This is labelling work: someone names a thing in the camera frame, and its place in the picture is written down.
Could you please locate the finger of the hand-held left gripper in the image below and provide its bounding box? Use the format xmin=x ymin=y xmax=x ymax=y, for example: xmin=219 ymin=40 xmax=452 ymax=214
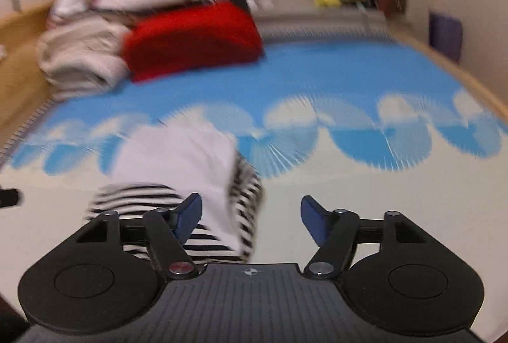
xmin=0 ymin=188 xmax=20 ymax=209

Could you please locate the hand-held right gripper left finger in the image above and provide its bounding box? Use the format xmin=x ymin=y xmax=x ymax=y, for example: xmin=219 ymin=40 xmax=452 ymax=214
xmin=75 ymin=193 xmax=204 ymax=282

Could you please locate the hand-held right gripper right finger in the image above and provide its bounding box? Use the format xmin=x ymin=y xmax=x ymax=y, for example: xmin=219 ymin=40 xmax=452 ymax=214
xmin=300 ymin=194 xmax=432 ymax=282

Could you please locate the striped white hooded top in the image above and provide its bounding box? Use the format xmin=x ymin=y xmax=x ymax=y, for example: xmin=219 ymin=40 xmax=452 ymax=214
xmin=84 ymin=125 xmax=266 ymax=265

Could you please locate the blue white patterned bed mat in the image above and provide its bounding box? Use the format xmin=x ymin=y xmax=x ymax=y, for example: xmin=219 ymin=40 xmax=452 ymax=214
xmin=0 ymin=11 xmax=508 ymax=280

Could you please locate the white fleece folded blanket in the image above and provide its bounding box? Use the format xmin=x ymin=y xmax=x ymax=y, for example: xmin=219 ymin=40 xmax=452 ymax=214
xmin=37 ymin=15 xmax=132 ymax=102

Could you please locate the red folded blanket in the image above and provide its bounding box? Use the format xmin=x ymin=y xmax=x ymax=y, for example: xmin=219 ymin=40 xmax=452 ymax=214
xmin=122 ymin=1 xmax=266 ymax=85

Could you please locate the purple bag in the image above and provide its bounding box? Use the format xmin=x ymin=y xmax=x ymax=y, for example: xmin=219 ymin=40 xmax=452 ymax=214
xmin=428 ymin=10 xmax=464 ymax=63

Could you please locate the wooden bed frame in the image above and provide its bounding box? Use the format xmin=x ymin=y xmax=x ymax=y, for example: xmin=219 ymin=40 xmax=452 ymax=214
xmin=0 ymin=1 xmax=508 ymax=153

